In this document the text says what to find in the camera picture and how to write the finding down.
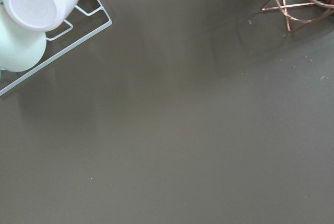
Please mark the pale green cup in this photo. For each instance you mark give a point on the pale green cup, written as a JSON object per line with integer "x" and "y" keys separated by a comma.
{"x": 21, "y": 48}

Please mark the white wire cup rack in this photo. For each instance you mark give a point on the white wire cup rack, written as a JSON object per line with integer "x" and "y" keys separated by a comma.
{"x": 87, "y": 19}

